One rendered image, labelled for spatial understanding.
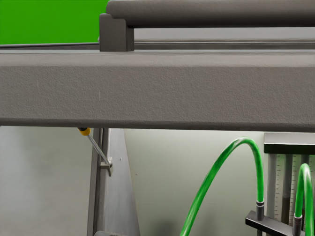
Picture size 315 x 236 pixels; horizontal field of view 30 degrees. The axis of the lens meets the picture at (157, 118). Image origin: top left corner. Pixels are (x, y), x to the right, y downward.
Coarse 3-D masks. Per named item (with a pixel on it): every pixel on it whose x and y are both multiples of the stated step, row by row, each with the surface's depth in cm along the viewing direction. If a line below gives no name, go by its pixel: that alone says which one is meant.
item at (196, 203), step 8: (232, 144) 105; (240, 144) 108; (248, 144) 113; (224, 152) 103; (256, 152) 118; (216, 160) 102; (224, 160) 102; (256, 160) 120; (216, 168) 101; (256, 168) 123; (208, 176) 100; (256, 176) 125; (208, 184) 99; (200, 192) 99; (200, 200) 98; (256, 200) 130; (192, 208) 98; (192, 216) 97; (184, 224) 97; (192, 224) 98; (184, 232) 97
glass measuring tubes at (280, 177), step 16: (272, 144) 125; (288, 144) 125; (304, 144) 124; (272, 160) 129; (288, 160) 128; (304, 160) 128; (272, 176) 132; (288, 176) 131; (272, 192) 135; (288, 192) 134; (272, 208) 138; (288, 208) 137; (304, 208) 137; (288, 224) 141; (304, 224) 143
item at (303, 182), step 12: (300, 168) 111; (300, 180) 116; (300, 192) 120; (312, 192) 101; (300, 204) 123; (312, 204) 99; (300, 216) 125; (312, 216) 98; (300, 228) 127; (312, 228) 97
